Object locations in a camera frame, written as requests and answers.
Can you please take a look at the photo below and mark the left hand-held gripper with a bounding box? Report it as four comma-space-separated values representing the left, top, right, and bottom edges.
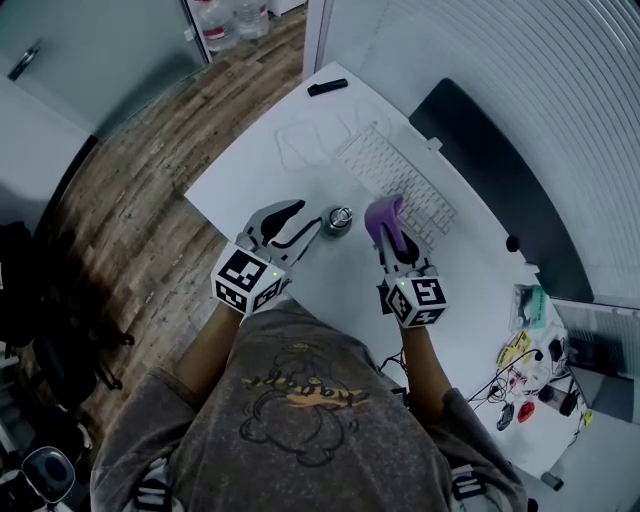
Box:
210, 198, 325, 316

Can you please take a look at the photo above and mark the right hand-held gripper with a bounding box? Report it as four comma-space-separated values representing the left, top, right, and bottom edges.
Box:
373, 227, 448, 329

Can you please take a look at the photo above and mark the purple cloth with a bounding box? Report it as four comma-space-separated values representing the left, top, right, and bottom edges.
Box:
363, 194, 412, 259

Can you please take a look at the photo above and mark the small metal cup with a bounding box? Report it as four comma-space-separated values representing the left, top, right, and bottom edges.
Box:
319, 204, 355, 238

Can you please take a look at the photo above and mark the person's right forearm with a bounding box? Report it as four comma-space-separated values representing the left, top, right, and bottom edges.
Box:
399, 324, 449, 426

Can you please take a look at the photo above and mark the person's left forearm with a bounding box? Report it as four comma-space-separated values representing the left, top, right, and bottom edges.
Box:
174, 304, 246, 401

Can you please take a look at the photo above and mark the white keyboard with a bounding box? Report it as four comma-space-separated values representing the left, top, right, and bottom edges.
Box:
334, 121, 459, 249

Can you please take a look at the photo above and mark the black monitor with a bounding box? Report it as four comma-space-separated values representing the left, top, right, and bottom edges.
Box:
408, 77, 595, 304

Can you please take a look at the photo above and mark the plastic bag with green card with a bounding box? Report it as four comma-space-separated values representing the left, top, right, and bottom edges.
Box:
508, 283, 552, 331

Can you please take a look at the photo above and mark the black oblong case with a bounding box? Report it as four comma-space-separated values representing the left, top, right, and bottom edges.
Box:
306, 78, 349, 98

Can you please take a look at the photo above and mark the yellow packet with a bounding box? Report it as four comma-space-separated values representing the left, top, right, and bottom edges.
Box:
495, 330, 533, 369

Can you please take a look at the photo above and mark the person's grey printed t-shirt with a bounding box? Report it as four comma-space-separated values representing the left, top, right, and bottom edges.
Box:
89, 299, 529, 512

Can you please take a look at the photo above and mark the black office chair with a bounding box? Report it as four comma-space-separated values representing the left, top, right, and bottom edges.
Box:
0, 222, 136, 401

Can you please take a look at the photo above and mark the dark laptop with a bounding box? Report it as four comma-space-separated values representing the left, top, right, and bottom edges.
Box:
564, 334, 640, 424

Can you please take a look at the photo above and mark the round black white device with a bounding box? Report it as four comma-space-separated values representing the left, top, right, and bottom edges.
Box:
20, 446, 77, 502

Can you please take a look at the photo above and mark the thin white cable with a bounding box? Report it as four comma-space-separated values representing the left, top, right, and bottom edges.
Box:
273, 97, 396, 172

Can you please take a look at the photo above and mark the black headset cable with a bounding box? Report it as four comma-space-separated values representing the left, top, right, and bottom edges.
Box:
467, 348, 546, 401

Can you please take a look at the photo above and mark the metal door handle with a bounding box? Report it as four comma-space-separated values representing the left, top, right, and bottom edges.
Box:
7, 44, 44, 82

